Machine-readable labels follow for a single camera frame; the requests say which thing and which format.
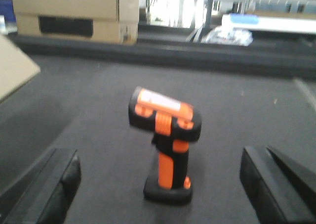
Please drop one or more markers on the blue plastic crate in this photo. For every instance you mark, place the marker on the blue plastic crate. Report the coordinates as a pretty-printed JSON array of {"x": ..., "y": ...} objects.
[{"x": 6, "y": 9}]

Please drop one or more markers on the orange black barcode scanner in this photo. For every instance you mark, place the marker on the orange black barcode scanner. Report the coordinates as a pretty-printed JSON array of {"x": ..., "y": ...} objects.
[{"x": 174, "y": 124}]

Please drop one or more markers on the blue flat foam sheet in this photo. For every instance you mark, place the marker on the blue flat foam sheet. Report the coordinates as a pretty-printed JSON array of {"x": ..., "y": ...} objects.
[{"x": 244, "y": 19}]

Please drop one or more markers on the black vertical frame post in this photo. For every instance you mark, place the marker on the black vertical frame post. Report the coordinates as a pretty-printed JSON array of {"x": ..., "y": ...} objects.
[{"x": 206, "y": 27}]

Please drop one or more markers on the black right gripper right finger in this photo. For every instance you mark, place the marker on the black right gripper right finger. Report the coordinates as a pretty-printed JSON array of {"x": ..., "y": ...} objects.
[{"x": 279, "y": 188}]

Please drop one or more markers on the small brown cardboard package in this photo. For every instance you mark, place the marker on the small brown cardboard package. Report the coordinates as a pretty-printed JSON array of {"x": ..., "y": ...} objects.
[{"x": 16, "y": 68}]

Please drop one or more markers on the clear plastic bag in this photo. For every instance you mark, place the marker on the clear plastic bag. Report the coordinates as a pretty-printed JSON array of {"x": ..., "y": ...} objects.
[{"x": 228, "y": 36}]

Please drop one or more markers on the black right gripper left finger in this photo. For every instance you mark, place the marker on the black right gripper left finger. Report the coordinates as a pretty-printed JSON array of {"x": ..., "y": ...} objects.
[{"x": 44, "y": 194}]

